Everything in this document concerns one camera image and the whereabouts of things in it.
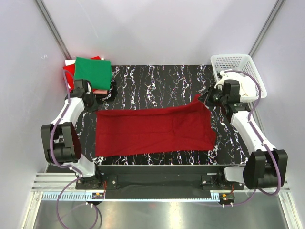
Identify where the dark red t-shirt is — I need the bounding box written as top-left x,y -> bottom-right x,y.
95,94 -> 217,157

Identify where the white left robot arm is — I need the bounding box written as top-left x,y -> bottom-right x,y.
41,80 -> 98,179

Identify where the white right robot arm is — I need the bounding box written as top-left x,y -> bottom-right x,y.
199,80 -> 288,196

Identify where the white crumpled t-shirt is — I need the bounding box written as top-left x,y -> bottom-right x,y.
220,70 -> 256,97

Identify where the red folded t-shirt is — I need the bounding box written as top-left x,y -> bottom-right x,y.
63,57 -> 102,91

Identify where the white plastic basket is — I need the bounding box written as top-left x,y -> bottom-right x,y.
210,54 -> 267,103

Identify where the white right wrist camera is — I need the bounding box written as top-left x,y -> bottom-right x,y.
214,78 -> 225,91

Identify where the aluminium frame post left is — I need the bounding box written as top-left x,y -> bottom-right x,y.
34,0 -> 72,60

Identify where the aluminium frame post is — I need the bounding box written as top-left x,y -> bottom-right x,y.
248,0 -> 286,57
34,0 -> 72,60

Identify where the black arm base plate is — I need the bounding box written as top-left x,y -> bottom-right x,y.
75,164 -> 244,200

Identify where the aluminium frame post right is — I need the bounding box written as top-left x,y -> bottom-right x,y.
248,0 -> 286,57

